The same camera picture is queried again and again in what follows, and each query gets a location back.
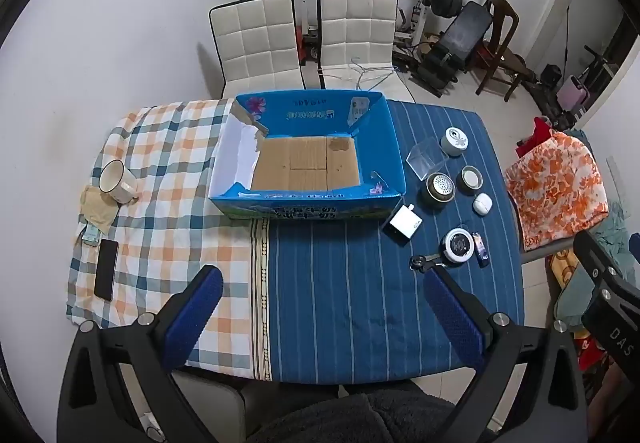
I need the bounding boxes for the white jar with printed lid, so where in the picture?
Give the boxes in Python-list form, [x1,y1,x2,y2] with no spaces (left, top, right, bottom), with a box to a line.
[440,126,469,157]

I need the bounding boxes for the white mug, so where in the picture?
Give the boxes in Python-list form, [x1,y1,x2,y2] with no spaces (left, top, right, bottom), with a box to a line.
[98,159,139,205]

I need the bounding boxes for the clear plastic box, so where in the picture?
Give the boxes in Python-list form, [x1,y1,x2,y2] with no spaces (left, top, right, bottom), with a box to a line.
[406,137,448,180]

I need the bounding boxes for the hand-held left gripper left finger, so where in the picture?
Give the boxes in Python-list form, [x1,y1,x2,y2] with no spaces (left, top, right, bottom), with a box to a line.
[56,264,236,443]

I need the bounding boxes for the metal tin lid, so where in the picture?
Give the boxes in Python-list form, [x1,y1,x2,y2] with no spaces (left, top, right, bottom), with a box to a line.
[457,166,483,195]

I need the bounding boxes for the perforated metal tin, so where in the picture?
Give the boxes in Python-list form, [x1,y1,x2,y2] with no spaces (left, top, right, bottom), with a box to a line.
[420,172,455,210]

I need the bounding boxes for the white jar with black lid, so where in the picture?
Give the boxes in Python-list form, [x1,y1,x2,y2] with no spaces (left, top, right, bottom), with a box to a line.
[440,228,475,266]

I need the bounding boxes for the blue cardboard box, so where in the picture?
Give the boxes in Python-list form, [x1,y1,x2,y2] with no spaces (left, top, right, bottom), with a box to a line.
[207,90,407,221]

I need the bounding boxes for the black weight bench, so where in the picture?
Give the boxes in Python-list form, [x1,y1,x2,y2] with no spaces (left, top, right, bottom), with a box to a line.
[415,0,491,96]

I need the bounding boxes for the small blue lighter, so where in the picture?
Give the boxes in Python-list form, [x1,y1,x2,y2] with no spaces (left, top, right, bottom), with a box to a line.
[471,232,490,268]

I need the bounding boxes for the bunch of keys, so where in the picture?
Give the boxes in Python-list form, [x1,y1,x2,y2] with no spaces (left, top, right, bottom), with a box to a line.
[409,253,446,272]

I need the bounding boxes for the orange floral cloth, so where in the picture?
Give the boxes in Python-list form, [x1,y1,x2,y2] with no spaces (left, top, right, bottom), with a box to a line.
[505,130,610,251]

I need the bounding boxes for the black smartphone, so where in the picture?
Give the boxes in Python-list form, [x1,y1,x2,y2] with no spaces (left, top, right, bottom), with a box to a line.
[94,239,120,301]

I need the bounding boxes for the plaid table cloth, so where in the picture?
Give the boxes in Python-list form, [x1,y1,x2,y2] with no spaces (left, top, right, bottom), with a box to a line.
[65,99,271,379]

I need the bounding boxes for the wire clothes hanger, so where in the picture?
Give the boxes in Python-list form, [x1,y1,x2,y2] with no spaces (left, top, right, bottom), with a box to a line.
[317,56,401,91]

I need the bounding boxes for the white charger plug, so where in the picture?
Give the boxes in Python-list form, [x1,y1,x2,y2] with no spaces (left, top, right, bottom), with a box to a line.
[384,204,422,234]

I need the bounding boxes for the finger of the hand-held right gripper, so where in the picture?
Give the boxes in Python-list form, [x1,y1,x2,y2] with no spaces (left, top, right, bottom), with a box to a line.
[572,230,640,374]

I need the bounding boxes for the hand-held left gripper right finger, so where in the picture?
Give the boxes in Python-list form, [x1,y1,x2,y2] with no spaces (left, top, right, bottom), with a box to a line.
[422,265,588,443]

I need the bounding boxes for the pile of colourful clothes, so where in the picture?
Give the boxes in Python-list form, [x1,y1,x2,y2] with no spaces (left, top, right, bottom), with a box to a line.
[550,208,640,384]

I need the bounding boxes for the person's dark clothing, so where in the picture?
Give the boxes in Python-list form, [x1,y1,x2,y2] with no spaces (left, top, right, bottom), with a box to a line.
[245,380,501,443]

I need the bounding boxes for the beige folded cloth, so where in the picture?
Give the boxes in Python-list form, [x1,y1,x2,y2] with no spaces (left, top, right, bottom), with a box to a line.
[80,184,121,234]

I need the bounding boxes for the white padded chair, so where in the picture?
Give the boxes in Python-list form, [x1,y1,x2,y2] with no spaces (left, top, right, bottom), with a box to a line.
[316,0,416,101]
[208,0,307,99]

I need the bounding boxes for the brown wooden chair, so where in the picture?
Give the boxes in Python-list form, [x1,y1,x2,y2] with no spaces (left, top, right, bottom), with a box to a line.
[475,0,536,103]

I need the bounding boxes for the red cloth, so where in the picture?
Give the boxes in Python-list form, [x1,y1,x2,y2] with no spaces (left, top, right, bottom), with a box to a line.
[515,117,553,158]

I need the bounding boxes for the pink suitcase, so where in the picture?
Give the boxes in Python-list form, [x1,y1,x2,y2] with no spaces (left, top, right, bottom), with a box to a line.
[556,76,588,114]

